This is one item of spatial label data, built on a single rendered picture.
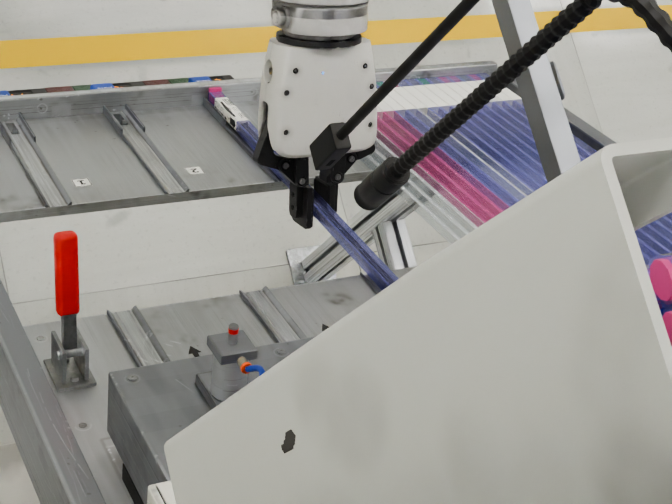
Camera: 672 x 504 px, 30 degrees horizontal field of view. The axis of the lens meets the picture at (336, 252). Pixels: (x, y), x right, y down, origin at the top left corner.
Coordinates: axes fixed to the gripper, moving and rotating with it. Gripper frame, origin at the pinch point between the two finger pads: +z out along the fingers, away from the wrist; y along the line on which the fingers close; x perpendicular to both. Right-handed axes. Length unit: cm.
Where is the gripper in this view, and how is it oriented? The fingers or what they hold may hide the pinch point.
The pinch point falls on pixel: (313, 202)
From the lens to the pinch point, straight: 115.1
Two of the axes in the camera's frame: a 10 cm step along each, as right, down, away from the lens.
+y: 8.9, -1.3, 4.3
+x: -4.5, -3.3, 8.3
